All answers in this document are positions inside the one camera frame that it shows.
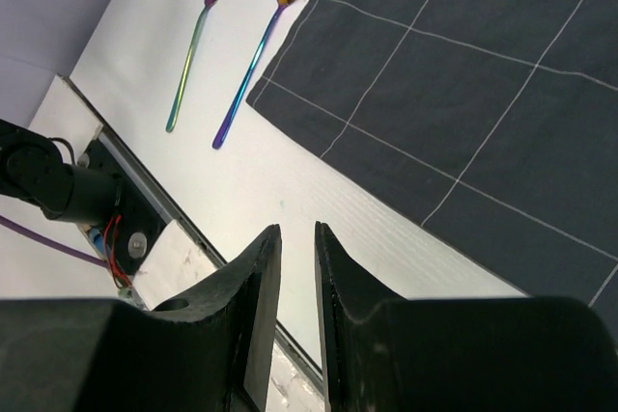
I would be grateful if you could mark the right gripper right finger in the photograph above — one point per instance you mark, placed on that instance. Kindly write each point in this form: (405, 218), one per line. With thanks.
(356, 352)

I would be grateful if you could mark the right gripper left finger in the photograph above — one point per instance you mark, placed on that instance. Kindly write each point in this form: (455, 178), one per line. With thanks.
(220, 334)

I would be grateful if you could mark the dark checked cloth napkin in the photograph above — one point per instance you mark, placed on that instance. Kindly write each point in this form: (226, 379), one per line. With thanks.
(492, 124)

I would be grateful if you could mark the iridescent spoon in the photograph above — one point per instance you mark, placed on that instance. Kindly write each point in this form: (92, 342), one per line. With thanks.
(225, 126)

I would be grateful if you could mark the iridescent fork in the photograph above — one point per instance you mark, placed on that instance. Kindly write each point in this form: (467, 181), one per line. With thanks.
(190, 55)

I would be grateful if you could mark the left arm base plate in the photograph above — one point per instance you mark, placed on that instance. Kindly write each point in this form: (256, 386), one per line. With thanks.
(123, 241)

